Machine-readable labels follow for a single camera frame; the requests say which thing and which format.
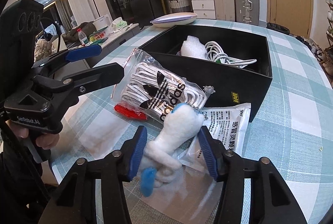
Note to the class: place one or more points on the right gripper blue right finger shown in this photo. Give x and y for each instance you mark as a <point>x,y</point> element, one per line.
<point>271,199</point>

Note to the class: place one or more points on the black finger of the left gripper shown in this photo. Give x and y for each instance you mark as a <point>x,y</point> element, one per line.
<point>95,78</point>

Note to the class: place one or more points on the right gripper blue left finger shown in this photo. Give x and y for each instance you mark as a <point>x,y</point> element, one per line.
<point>74,200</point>

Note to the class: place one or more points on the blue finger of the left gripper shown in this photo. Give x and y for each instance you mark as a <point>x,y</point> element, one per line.
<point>82,52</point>

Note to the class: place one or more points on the red balloon glue packet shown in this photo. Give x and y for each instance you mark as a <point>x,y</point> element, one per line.
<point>131,114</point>

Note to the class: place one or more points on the adidas shoelaces zip bag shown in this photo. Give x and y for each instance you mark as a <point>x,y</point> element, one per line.
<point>149,88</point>

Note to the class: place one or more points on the white blue plush toy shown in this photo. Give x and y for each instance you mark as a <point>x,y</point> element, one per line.
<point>159,166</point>

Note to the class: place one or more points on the green white medicine sachet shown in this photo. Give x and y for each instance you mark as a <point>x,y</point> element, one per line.
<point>226,124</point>

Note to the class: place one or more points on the white cord bag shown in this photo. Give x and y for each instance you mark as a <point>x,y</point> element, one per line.
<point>192,47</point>

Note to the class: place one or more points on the person's left hand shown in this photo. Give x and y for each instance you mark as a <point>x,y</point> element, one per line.
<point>45,141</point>

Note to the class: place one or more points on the grey side cabinet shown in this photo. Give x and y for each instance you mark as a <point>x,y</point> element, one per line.
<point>114,41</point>

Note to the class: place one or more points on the plastic water bottle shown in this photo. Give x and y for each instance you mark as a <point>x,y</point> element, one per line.
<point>82,37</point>

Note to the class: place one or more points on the tissue pack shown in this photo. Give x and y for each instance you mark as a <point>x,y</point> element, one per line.
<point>118,23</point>

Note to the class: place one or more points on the checked green tablecloth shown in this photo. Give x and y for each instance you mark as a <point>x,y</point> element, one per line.
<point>293,128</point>

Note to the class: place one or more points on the white oval bowl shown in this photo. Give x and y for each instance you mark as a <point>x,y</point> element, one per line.
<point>170,20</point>

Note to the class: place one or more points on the woven laundry basket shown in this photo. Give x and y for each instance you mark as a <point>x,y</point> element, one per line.
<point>177,6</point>

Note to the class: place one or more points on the black storage box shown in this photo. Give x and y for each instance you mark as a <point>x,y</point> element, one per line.
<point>232,85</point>

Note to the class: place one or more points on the shoe rack with shoes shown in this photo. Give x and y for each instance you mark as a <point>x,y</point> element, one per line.
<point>324,54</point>

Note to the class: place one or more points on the black trash bag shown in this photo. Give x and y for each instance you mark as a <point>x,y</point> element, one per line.
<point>278,28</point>

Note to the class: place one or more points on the silver aluminium suitcase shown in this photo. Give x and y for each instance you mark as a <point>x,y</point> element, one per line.
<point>247,11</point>

